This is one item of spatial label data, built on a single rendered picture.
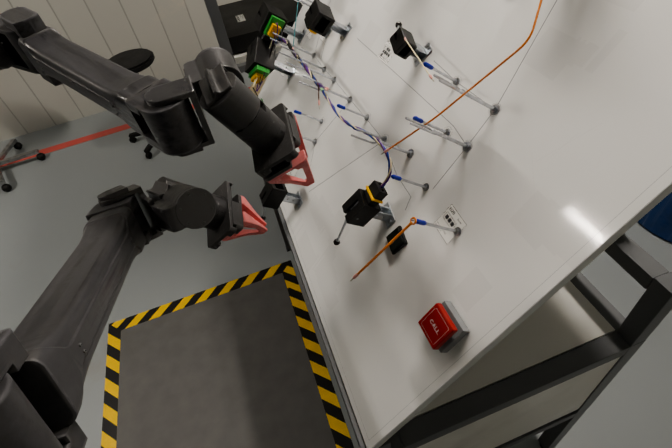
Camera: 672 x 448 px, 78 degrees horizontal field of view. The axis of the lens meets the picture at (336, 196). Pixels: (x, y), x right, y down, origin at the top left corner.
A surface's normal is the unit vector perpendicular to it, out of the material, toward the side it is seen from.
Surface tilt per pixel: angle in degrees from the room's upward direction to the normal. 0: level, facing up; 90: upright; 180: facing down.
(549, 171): 51
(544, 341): 0
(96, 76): 6
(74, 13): 90
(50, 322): 24
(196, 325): 0
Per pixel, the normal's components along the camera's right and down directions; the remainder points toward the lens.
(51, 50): -0.13, -0.63
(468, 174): -0.80, -0.21
